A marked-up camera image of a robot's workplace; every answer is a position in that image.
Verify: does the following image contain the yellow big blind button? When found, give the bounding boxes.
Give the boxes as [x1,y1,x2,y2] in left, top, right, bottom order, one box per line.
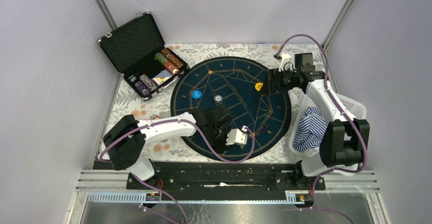
[254,82,263,92]

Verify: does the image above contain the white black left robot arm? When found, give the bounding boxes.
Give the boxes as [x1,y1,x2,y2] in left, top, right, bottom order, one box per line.
[99,105,246,189]

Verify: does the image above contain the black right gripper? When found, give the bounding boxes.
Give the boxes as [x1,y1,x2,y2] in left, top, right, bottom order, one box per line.
[259,66,300,96]

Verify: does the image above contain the brown chip row in case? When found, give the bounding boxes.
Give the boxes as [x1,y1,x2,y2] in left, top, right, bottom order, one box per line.
[161,48,183,69]

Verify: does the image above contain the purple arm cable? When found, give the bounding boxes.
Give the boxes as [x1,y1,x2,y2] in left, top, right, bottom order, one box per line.
[98,119,256,224]
[278,33,368,224]

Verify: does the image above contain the white plastic laundry basket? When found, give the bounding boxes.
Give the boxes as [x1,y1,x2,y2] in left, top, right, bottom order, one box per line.
[288,94,366,176]

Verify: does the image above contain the blue small blind button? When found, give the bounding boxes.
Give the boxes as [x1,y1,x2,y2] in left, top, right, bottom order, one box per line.
[191,90,203,100]

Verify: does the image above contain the blue white striped cloth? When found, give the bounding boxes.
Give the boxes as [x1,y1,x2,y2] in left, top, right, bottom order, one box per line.
[293,106,327,152]

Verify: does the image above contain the black aluminium chip case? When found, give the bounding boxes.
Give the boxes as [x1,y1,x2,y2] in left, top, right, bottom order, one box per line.
[97,12,189,101]

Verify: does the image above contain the green chip row in case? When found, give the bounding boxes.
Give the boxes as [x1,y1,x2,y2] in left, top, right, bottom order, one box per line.
[154,52,168,65]

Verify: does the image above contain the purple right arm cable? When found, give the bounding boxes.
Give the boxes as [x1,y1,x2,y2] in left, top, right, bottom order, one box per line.
[278,33,368,224]

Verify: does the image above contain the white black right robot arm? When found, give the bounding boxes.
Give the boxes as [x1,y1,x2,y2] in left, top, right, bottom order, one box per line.
[260,52,370,189]

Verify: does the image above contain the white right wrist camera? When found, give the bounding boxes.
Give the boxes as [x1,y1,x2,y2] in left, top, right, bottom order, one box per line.
[274,52,293,72]

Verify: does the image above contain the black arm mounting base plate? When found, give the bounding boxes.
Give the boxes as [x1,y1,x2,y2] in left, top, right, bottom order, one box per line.
[146,161,314,201]

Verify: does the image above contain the playing card deck in case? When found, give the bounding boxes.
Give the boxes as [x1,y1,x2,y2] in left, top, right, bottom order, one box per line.
[152,69,173,86]

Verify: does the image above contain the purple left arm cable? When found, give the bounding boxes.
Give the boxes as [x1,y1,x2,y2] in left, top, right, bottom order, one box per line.
[98,119,256,224]

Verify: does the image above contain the red chip row in case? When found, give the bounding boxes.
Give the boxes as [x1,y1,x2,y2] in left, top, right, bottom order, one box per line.
[164,61,179,75]

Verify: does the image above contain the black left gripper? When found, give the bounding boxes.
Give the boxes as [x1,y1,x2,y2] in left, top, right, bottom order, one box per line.
[207,123,235,153]

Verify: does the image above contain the round dark blue poker mat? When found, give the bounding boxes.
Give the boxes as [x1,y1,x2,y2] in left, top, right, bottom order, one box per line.
[170,57,291,161]

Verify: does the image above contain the purple chip row in case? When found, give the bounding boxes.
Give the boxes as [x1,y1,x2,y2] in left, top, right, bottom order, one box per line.
[134,74,157,96]

